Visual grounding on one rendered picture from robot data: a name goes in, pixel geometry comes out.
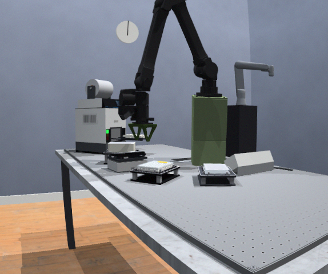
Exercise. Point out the white horizontal cylinder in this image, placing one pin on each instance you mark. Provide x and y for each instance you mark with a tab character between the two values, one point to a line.
103	89

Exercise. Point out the white control panel with buttons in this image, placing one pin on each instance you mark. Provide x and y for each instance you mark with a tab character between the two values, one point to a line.
251	163

